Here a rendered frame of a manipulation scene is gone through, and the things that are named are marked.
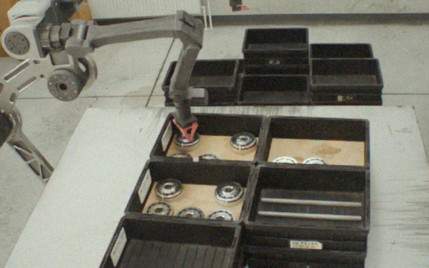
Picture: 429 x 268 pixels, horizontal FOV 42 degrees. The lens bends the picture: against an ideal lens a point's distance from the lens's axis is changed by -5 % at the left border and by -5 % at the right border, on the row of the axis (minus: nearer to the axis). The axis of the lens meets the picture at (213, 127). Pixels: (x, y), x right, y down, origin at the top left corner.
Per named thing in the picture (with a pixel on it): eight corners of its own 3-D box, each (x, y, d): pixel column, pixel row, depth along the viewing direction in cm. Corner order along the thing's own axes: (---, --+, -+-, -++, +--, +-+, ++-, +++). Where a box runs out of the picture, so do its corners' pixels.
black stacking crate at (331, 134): (258, 188, 213) (257, 165, 206) (269, 139, 236) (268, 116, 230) (367, 194, 204) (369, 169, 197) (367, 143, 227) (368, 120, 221)
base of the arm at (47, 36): (49, 47, 195) (41, 15, 188) (70, 45, 193) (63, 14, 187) (40, 59, 188) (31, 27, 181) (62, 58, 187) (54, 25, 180)
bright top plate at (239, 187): (212, 201, 203) (212, 199, 203) (217, 181, 211) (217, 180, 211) (240, 202, 201) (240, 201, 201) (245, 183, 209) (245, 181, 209)
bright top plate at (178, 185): (150, 195, 209) (150, 194, 208) (161, 177, 216) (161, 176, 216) (176, 200, 205) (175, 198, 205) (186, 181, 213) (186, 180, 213)
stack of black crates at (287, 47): (247, 113, 371) (240, 50, 345) (250, 88, 395) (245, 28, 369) (309, 113, 365) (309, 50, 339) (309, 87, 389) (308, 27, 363)
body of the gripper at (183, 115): (186, 111, 235) (184, 95, 231) (198, 122, 227) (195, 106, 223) (171, 116, 232) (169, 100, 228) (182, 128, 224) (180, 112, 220)
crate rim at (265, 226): (242, 229, 184) (242, 223, 182) (257, 168, 207) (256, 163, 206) (369, 236, 175) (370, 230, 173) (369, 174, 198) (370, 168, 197)
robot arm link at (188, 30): (193, 2, 175) (190, 30, 171) (207, 26, 186) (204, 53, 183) (65, 21, 187) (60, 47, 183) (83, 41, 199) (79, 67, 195)
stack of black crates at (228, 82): (171, 152, 346) (160, 87, 320) (181, 123, 370) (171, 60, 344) (240, 153, 339) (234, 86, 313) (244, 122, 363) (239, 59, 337)
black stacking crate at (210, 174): (129, 238, 198) (122, 214, 192) (153, 183, 221) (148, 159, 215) (243, 249, 189) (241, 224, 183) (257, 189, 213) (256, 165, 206)
